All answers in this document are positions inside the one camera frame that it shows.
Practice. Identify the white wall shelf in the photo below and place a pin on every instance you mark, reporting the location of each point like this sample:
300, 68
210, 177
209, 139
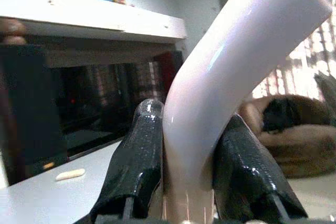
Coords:
92, 16

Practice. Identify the small cream oblong item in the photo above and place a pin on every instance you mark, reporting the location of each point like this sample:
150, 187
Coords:
70, 174

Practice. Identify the black television screen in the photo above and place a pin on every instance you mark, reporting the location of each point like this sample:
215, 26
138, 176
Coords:
92, 103

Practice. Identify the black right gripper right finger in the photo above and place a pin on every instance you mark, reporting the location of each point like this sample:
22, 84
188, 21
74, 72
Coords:
244, 171

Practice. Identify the brown beanbag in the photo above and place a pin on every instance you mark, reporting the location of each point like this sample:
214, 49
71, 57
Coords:
302, 145

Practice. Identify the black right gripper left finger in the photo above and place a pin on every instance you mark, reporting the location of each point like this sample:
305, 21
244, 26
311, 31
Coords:
136, 161

